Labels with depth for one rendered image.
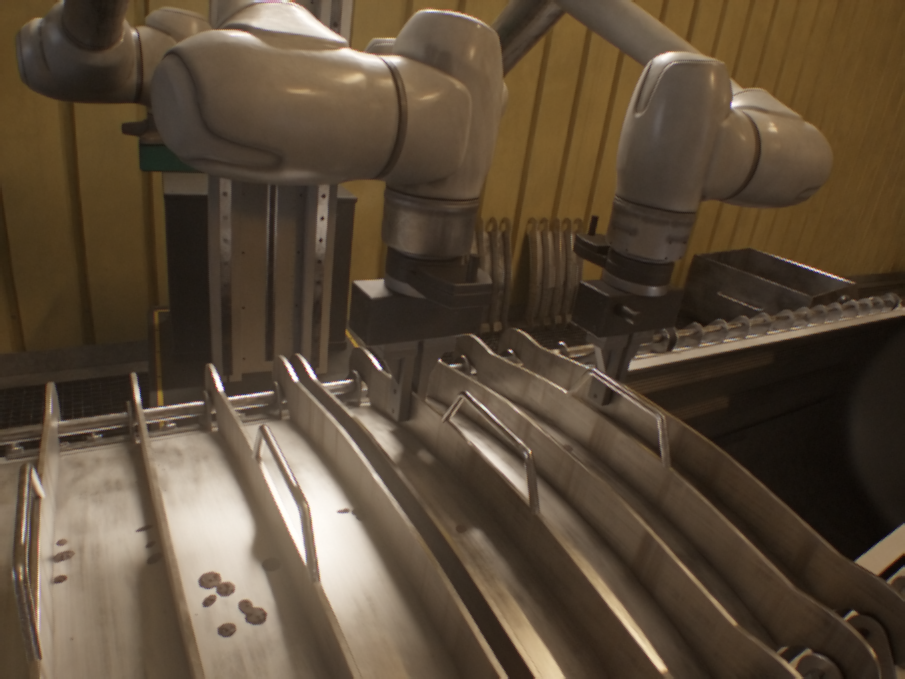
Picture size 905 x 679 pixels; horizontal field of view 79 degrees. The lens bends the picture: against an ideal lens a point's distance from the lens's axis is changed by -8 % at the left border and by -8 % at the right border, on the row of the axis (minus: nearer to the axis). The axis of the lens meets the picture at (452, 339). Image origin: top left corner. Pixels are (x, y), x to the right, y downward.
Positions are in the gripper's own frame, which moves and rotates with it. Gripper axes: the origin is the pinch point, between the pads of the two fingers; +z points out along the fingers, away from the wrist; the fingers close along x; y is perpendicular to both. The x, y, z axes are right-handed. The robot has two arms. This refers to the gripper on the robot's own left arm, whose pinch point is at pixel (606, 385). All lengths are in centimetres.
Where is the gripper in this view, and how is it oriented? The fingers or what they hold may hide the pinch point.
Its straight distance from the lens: 75.0
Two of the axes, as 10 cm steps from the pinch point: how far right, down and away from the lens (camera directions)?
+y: 5.1, 4.1, -7.6
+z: -1.4, 9.0, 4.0
